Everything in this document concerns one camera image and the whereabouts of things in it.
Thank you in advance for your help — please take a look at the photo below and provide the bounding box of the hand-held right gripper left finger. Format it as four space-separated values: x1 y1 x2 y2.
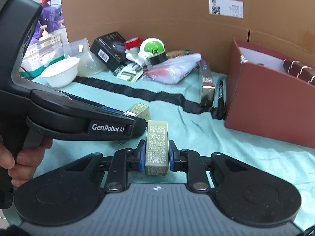
59 140 148 193

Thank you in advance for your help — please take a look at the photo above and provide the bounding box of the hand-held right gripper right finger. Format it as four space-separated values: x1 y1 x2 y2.
169 140 249 193

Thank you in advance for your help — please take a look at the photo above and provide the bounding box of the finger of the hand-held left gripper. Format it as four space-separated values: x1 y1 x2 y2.
116 118 148 142

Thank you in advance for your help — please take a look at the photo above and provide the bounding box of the gold rectangular box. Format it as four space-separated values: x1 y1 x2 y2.
198 60 216 107
145 120 170 176

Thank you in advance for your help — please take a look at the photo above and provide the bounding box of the gold box with white label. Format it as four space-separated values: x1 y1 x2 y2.
123 102 151 123

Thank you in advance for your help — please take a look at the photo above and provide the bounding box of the dark red storage box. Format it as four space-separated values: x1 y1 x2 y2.
224 38 315 149

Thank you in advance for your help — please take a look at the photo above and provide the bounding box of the person's left hand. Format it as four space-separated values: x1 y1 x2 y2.
0 138 54 187

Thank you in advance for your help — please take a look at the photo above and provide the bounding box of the white bowl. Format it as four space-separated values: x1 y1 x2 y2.
41 57 80 88

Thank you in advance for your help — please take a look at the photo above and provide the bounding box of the teal table cloth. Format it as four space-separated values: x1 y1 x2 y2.
7 71 315 231

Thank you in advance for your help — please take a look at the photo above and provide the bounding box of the green and white packet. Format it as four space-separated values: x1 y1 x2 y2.
116 64 144 83

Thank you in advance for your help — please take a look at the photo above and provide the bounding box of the clear plastic cup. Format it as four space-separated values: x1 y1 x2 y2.
77 50 107 77

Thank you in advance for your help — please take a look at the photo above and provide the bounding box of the plastic bag with red contents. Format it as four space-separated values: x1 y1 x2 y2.
144 53 203 85

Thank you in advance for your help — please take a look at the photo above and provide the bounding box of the clear zip bag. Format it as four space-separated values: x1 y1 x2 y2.
63 38 90 61

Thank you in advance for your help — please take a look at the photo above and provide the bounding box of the black tape roll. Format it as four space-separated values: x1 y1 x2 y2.
149 54 168 66

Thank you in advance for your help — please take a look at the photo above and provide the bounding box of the white perforated basket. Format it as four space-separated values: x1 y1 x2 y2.
21 33 68 72

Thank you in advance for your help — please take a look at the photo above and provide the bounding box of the black marker pen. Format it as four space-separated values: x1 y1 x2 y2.
215 79 227 120

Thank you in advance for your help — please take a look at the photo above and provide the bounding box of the white and green round device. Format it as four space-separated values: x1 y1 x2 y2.
136 37 168 65

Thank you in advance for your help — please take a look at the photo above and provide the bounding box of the brown and green snack packet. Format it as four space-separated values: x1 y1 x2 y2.
166 49 190 59

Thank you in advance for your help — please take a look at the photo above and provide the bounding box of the red lidded white bottle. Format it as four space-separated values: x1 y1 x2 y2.
124 37 143 63

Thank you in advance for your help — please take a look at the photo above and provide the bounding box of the white pump bottle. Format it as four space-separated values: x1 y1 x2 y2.
39 25 51 42

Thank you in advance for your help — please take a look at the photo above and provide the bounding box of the black cardboard box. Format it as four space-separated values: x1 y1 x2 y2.
90 31 128 73

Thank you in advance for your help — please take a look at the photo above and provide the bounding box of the purple cloth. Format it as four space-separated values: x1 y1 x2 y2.
32 1 65 43

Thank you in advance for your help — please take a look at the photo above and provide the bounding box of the large brown cardboard box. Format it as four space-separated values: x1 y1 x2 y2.
60 0 315 75

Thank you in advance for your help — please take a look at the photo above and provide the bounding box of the white shipping label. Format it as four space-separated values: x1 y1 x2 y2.
209 0 244 18

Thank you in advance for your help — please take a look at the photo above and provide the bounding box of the black fabric strap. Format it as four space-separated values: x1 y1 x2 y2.
71 76 217 115

